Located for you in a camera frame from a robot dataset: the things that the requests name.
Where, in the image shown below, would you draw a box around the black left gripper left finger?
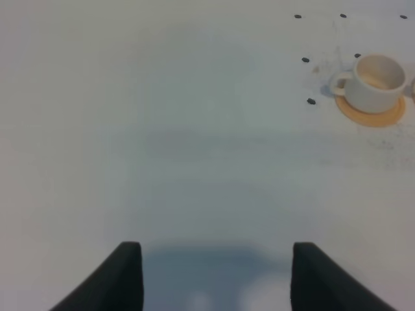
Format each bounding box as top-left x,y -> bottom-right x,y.
53,242 -> 143,311

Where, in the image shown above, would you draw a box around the white left teacup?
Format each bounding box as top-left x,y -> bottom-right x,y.
329,54 -> 407,114

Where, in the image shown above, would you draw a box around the orange left cup coaster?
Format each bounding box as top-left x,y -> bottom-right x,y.
335,96 -> 406,128

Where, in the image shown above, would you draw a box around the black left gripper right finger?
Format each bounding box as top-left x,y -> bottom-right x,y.
290,242 -> 394,310

